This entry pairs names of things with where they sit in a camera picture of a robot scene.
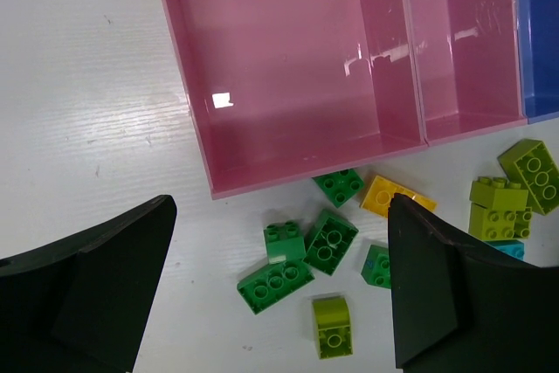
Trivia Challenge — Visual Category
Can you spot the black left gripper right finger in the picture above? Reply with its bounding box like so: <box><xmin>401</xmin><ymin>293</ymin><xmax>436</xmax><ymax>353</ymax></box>
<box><xmin>388</xmin><ymin>194</ymin><xmax>558</xmax><ymax>372</ymax></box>

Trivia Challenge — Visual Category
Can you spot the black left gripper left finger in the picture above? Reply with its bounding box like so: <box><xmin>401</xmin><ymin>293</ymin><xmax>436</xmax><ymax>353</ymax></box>
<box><xmin>1</xmin><ymin>195</ymin><xmax>177</xmax><ymax>372</ymax></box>

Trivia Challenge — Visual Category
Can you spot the small cyan lego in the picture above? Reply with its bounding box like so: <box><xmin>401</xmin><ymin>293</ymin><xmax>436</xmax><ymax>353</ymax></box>
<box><xmin>486</xmin><ymin>239</ymin><xmax>525</xmax><ymax>261</ymax></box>

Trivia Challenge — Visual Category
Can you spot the dark green lego right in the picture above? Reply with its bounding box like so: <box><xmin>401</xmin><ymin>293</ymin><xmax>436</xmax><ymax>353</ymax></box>
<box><xmin>361</xmin><ymin>245</ymin><xmax>391</xmax><ymax>289</ymax></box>

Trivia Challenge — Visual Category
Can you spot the lime stacked lego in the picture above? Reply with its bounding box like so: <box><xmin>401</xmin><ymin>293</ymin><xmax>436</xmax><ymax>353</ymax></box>
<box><xmin>468</xmin><ymin>176</ymin><xmax>533</xmax><ymax>242</ymax></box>

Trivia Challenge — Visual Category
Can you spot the lime lego bottom left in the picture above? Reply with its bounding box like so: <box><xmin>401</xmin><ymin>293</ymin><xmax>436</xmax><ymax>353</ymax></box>
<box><xmin>312</xmin><ymin>295</ymin><xmax>353</xmax><ymax>360</ymax></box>

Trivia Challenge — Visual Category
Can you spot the yellow short lego brick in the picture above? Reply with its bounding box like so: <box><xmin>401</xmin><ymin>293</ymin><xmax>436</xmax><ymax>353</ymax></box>
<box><xmin>360</xmin><ymin>175</ymin><xmax>438</xmax><ymax>218</ymax></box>

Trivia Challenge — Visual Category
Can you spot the dark green upturned lego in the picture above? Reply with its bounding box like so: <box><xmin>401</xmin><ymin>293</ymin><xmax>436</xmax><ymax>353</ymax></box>
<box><xmin>303</xmin><ymin>209</ymin><xmax>359</xmax><ymax>276</ymax></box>

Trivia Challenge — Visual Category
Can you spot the lime long lego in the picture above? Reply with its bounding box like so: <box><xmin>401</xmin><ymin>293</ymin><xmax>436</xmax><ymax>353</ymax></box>
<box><xmin>498</xmin><ymin>139</ymin><xmax>558</xmax><ymax>216</ymax></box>

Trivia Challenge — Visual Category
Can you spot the dark green square lego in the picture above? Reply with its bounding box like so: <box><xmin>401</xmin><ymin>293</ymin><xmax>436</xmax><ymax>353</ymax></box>
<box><xmin>313</xmin><ymin>169</ymin><xmax>364</xmax><ymax>209</ymax></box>

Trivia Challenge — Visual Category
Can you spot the small dark green lego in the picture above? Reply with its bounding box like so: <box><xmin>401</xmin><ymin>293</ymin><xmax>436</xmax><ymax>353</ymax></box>
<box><xmin>264</xmin><ymin>220</ymin><xmax>306</xmax><ymax>264</ymax></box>

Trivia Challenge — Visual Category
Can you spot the dark green long lego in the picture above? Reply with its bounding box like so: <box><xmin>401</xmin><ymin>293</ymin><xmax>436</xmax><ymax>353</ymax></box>
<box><xmin>237</xmin><ymin>259</ymin><xmax>314</xmax><ymax>314</ymax></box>

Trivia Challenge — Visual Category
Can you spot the large pink bin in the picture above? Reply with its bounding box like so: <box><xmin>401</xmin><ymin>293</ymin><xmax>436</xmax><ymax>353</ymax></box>
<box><xmin>162</xmin><ymin>0</ymin><xmax>426</xmax><ymax>199</ymax></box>

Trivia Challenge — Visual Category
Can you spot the small pink bin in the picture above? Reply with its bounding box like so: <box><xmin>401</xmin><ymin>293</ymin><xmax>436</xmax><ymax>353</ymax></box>
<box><xmin>406</xmin><ymin>0</ymin><xmax>527</xmax><ymax>146</ymax></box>

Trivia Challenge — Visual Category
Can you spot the dark blue bin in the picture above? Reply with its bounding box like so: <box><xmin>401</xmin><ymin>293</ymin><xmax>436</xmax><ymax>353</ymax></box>
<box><xmin>516</xmin><ymin>0</ymin><xmax>558</xmax><ymax>124</ymax></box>

